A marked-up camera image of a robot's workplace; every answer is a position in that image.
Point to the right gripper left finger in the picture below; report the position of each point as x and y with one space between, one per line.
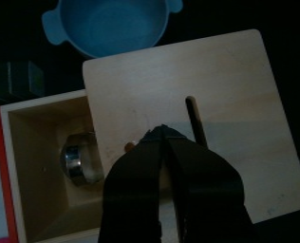
132 196

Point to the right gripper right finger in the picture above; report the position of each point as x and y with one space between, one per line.
208 196

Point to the round metal dough cutter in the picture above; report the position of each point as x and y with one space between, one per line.
74 158

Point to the wooden drawer with red front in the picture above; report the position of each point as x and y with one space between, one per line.
34 190

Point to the wooden drawer cabinet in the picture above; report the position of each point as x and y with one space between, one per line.
179 79

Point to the light blue toy bowl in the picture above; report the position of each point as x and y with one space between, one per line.
110 25

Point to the dark striped block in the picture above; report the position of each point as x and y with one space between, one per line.
17 79

